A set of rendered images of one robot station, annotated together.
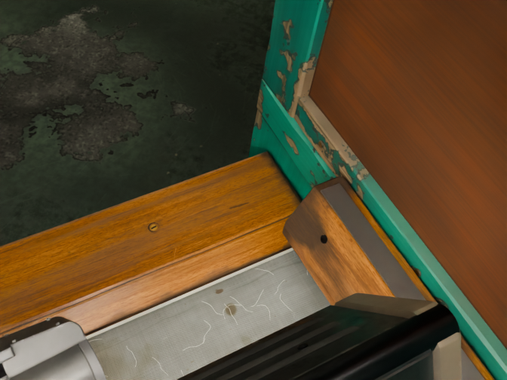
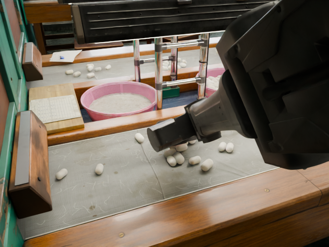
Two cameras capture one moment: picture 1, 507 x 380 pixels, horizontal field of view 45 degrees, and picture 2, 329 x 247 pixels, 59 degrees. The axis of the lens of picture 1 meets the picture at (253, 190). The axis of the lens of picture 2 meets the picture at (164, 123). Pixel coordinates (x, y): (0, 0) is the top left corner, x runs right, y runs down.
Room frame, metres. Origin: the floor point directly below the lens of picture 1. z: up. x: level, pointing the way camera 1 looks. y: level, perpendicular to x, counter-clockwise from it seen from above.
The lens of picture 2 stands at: (0.64, 0.27, 1.20)
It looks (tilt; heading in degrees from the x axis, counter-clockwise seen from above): 30 degrees down; 196
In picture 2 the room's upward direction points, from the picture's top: straight up
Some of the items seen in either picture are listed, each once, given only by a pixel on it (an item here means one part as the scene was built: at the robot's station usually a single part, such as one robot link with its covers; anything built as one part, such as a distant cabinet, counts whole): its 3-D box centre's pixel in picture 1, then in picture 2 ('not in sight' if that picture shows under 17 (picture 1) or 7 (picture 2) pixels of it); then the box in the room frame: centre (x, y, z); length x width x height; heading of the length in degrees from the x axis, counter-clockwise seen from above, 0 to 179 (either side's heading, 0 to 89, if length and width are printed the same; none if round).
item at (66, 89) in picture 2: not in sight; (53, 105); (-0.07, -0.31, 0.77); 0.33 x 0.15 x 0.01; 38
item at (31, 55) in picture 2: not in sight; (33, 59); (-0.30, -0.56, 0.83); 0.30 x 0.06 x 0.07; 38
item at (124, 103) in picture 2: not in sight; (121, 111); (-0.20, -0.14, 0.71); 0.22 x 0.22 x 0.06
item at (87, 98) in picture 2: not in sight; (121, 108); (-0.20, -0.14, 0.72); 0.27 x 0.27 x 0.10
